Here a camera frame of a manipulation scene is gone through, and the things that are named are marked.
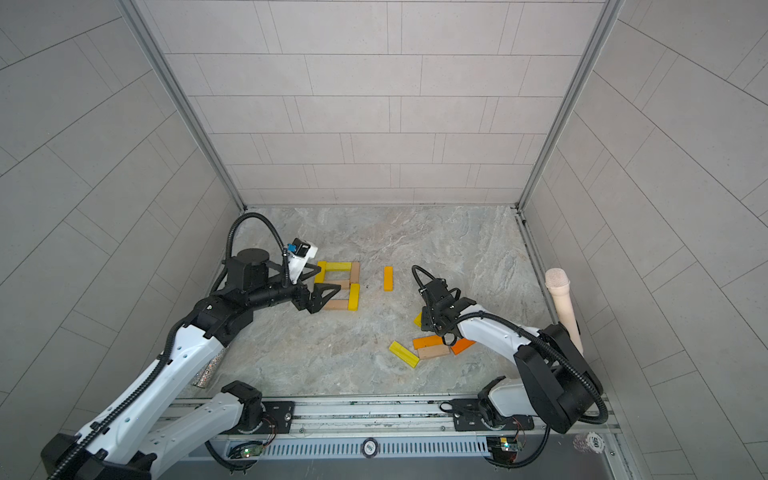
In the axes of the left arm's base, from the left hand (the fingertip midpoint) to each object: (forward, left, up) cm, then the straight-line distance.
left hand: (333, 277), depth 71 cm
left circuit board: (-32, +19, -22) cm, 43 cm away
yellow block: (+17, +4, -22) cm, 28 cm away
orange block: (-7, -24, -23) cm, 34 cm away
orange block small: (+13, -13, -22) cm, 29 cm away
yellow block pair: (-1, -22, -21) cm, 30 cm away
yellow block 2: (-11, -18, -21) cm, 30 cm away
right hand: (0, -25, -24) cm, 35 cm away
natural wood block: (+15, -2, -23) cm, 28 cm away
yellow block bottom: (+6, -2, -22) cm, 23 cm away
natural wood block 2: (-10, -26, -23) cm, 36 cm away
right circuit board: (-31, -40, -23) cm, 56 cm away
